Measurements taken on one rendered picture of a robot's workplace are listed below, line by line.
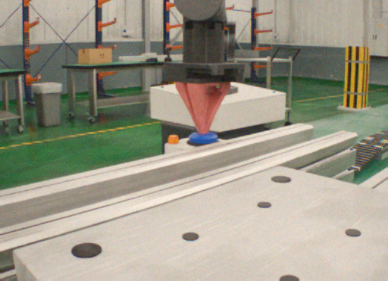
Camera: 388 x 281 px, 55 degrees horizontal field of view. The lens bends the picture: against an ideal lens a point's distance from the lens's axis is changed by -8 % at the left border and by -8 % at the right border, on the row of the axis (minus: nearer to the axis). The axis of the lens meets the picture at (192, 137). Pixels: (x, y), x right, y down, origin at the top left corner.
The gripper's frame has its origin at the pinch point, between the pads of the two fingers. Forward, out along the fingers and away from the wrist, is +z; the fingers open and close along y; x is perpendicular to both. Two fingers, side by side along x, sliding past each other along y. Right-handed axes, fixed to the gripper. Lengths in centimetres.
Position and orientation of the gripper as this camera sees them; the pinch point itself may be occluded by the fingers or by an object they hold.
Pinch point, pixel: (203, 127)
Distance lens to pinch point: 57.1
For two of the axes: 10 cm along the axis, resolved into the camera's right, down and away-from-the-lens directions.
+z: 0.0, 9.7, 2.2
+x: 7.3, -1.5, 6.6
